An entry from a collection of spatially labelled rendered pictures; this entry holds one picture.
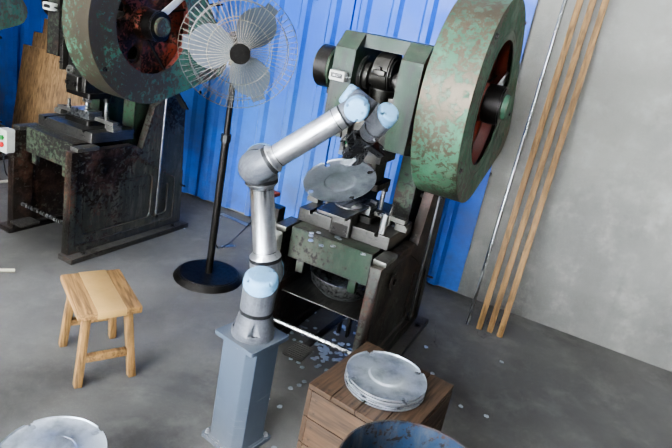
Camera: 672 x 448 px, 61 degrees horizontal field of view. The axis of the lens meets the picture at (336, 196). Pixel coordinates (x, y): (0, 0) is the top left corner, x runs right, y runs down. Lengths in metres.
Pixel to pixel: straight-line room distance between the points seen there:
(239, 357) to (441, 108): 1.09
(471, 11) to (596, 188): 1.70
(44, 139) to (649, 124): 3.30
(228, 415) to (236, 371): 0.19
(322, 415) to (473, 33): 1.39
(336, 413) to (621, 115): 2.27
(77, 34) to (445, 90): 1.78
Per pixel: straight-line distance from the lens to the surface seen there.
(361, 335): 2.46
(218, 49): 2.91
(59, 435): 1.99
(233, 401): 2.14
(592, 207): 3.56
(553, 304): 3.75
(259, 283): 1.92
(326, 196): 2.31
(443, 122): 2.00
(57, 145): 3.48
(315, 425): 2.11
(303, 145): 1.77
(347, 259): 2.43
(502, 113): 2.32
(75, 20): 3.01
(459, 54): 2.02
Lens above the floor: 1.54
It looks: 17 degrees down
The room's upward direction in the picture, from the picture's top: 11 degrees clockwise
